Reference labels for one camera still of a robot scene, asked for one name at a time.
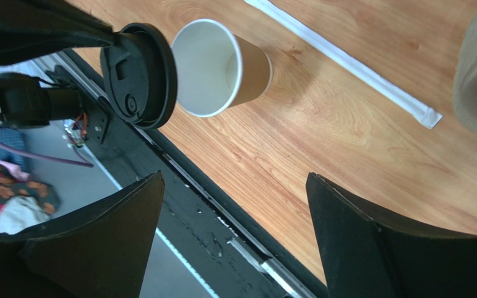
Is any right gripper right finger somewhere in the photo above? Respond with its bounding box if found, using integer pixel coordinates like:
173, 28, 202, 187
306, 173, 477, 297

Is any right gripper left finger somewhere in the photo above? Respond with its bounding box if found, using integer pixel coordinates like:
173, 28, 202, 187
0, 172, 165, 297

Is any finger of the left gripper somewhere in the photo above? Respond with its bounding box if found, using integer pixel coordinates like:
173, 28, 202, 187
0, 1, 116, 66

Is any black plastic cup lid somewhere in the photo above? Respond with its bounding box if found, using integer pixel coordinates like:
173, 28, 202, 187
100, 23, 178, 129

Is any brown paper coffee cup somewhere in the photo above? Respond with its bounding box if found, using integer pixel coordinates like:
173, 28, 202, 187
171, 19, 273, 118

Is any white wrapped straw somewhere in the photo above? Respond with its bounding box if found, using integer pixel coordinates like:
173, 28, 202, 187
245, 0, 443, 129

